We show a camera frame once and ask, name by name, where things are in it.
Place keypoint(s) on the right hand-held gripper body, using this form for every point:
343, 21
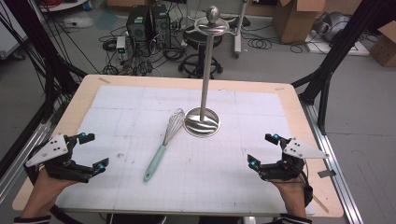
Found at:
294, 161

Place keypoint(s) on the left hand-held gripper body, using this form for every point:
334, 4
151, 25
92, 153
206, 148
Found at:
49, 149

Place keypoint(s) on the person's right hand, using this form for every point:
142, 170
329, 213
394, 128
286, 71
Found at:
292, 196

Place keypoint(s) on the person's left hand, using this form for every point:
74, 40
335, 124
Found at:
43, 191

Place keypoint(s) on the grey tape strip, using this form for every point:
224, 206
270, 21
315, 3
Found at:
327, 173

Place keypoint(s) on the white grid mat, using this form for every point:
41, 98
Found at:
218, 174

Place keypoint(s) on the steel utensil stand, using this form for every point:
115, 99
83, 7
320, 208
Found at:
205, 77

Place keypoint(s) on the small grey power box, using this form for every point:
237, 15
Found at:
121, 45

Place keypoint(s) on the black rolling stool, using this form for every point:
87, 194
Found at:
193, 65

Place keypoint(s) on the white metal stand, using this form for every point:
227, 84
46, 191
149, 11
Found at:
239, 31

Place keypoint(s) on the open cardboard box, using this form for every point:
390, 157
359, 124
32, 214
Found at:
294, 21

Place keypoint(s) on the black computer tower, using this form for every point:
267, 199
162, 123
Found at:
161, 26
138, 28

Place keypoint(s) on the grey helmet-like device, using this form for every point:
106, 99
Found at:
333, 26

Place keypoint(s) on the closed cardboard box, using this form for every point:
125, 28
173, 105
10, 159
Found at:
384, 46

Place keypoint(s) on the aluminium rail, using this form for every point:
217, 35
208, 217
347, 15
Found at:
336, 174
18, 161

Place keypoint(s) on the black metal frame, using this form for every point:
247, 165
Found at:
40, 43
339, 46

